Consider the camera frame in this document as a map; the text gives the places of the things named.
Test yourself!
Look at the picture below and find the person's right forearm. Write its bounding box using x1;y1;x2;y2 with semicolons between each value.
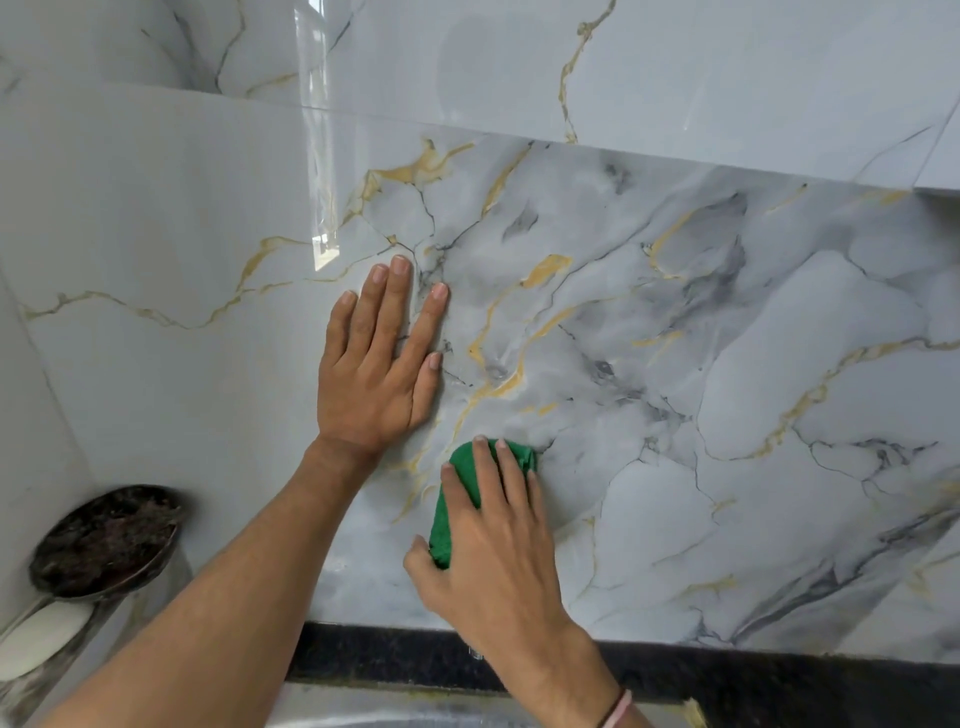
480;624;655;728

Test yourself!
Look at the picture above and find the burnt steel frying pan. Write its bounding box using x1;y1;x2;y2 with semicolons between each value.
0;483;189;685

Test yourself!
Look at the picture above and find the person's left hand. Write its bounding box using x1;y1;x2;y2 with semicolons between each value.
315;255;450;461

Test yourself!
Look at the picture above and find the person's right hand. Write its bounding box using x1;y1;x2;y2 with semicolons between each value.
402;435;580;663

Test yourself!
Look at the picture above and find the green cleaning cloth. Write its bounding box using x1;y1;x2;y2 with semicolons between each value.
428;438;539;570

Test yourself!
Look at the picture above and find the person's left forearm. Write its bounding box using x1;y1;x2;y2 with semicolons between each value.
33;436;381;728

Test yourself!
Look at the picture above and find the steel sink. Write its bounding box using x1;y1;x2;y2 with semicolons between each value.
266;681;695;728

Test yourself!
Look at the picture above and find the pink and dark wrist bracelet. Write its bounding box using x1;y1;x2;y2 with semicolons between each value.
595;686;635;728

